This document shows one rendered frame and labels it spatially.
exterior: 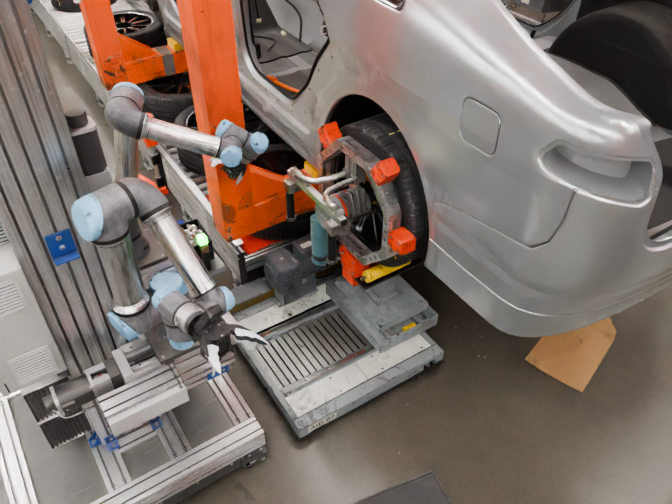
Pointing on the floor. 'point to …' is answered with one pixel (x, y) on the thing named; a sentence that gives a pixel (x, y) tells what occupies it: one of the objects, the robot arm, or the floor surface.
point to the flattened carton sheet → (574, 353)
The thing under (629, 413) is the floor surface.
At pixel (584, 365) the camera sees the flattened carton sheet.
